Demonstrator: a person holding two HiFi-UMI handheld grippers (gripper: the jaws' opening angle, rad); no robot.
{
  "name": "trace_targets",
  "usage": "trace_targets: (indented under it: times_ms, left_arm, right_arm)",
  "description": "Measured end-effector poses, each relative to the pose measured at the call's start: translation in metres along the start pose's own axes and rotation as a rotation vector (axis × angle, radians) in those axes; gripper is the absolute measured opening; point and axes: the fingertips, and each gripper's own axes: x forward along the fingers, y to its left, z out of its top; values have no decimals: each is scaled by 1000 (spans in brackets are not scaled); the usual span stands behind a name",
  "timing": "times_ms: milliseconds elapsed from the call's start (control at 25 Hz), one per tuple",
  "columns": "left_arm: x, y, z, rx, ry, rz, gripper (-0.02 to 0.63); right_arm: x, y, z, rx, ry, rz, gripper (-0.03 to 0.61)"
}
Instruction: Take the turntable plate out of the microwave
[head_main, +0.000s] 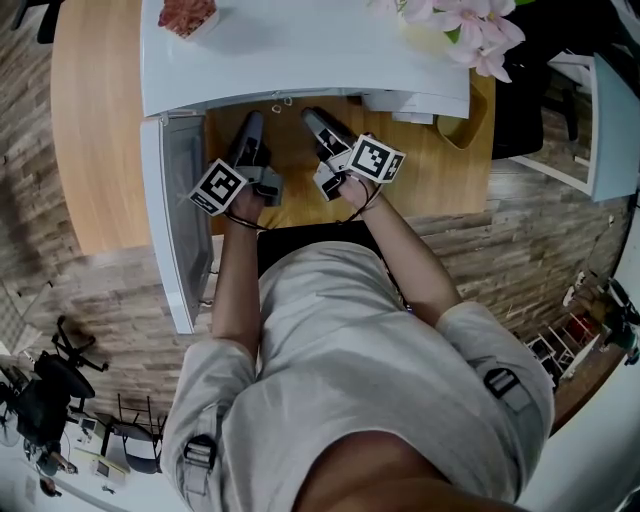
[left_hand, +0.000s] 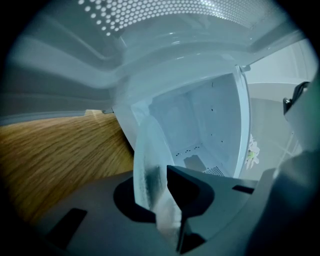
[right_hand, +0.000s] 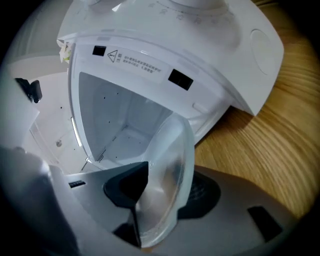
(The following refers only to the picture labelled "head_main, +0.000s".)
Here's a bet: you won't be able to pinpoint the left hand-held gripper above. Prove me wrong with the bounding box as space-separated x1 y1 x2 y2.
188 110 285 217

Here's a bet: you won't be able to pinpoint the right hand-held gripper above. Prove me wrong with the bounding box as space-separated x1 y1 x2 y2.
300 107 406 202

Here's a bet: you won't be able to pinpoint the white microwave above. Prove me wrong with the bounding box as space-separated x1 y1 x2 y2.
138 0 472 335

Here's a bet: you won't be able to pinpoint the person's left forearm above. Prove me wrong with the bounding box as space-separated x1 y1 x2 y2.
209 217 267 359

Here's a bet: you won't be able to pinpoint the person's right forearm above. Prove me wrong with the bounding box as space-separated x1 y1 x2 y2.
358 193 464 330

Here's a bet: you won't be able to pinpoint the white microwave door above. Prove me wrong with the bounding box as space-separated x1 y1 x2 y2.
139 113 217 335

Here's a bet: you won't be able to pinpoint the person's right hand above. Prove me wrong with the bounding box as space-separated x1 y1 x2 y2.
340 172 384 211

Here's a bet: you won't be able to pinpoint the person's left hand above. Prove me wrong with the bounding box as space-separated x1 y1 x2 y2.
231 187 267 227

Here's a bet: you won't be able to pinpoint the white paper stack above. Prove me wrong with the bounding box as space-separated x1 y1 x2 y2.
360 91 437 126

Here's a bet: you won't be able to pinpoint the black stool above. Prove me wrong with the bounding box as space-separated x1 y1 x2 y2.
255 221 389 284

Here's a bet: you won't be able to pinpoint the pink flowers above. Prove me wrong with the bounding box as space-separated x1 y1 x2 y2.
368 0 527 85

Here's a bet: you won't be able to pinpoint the person's gray shirt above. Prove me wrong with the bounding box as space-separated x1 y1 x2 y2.
159 242 557 512

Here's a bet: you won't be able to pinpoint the white side table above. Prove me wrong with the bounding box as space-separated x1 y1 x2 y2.
509 51 640 204

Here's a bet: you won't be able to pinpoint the black office chair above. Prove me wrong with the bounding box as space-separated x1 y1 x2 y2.
14 314 110 447

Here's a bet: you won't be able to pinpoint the white shelf rack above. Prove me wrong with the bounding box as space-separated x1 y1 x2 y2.
523 309 602 389

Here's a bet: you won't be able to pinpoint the black folding chair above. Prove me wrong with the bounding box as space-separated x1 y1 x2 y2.
98 393 169 475

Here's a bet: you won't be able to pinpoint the black right wrist cord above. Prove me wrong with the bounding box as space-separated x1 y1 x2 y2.
335 175 385 226

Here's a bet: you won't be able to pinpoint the black wrist cord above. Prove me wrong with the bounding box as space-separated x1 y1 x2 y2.
223 209 272 233
335 175 385 226

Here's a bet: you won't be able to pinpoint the black left wrist cord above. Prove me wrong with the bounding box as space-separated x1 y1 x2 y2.
223 209 272 233

